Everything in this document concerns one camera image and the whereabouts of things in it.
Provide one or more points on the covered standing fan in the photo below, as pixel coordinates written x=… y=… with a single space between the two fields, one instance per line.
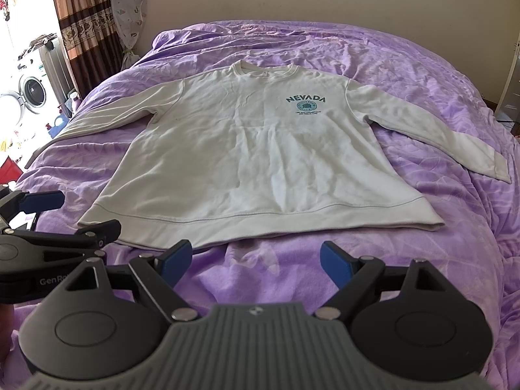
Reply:
x=129 y=16

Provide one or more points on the white Nevada sweatshirt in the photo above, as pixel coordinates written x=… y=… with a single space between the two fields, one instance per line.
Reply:
x=243 y=152

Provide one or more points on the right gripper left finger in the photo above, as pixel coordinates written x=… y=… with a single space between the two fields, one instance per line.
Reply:
x=103 y=320

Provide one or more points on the brown patterned curtain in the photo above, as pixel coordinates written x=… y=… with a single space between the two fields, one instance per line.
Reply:
x=90 y=41

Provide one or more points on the red object by bed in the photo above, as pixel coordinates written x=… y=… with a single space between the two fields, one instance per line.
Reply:
x=9 y=171

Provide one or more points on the grey suitcase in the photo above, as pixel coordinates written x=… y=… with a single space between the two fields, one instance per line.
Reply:
x=56 y=68

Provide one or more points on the white washing machine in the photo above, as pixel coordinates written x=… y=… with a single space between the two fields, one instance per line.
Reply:
x=24 y=97

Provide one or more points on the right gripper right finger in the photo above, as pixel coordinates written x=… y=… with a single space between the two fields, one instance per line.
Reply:
x=410 y=321

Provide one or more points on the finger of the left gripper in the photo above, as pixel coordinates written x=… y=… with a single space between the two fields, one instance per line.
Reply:
x=103 y=233
x=30 y=203

